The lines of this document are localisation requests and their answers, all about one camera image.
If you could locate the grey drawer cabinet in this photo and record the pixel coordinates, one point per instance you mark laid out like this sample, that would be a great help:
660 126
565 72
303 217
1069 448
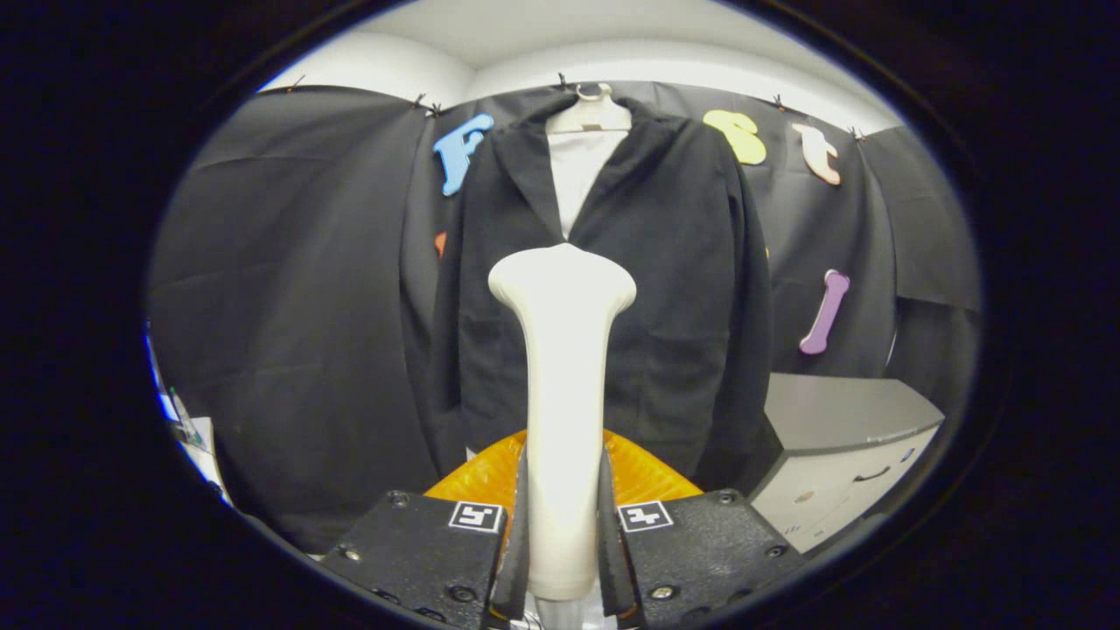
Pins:
840 411

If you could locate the black backdrop cloth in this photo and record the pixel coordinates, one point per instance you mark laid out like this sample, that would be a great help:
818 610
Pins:
306 262

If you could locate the cream clothes hanger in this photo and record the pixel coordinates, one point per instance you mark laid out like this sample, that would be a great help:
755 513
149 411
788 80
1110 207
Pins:
591 115

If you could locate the white shirt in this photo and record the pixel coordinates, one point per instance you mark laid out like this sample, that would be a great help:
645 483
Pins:
582 175

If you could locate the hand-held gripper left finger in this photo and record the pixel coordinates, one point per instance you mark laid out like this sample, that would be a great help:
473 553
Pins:
420 551

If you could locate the black suit jacket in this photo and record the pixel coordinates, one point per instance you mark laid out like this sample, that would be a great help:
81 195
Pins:
682 262

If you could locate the row of black backdrop clips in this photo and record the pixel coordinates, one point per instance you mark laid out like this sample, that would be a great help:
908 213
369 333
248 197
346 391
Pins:
561 81

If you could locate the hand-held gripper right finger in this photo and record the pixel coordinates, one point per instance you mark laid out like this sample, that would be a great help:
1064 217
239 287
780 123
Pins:
700 551

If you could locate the white garment steamer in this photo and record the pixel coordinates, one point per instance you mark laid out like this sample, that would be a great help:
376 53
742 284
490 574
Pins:
564 394

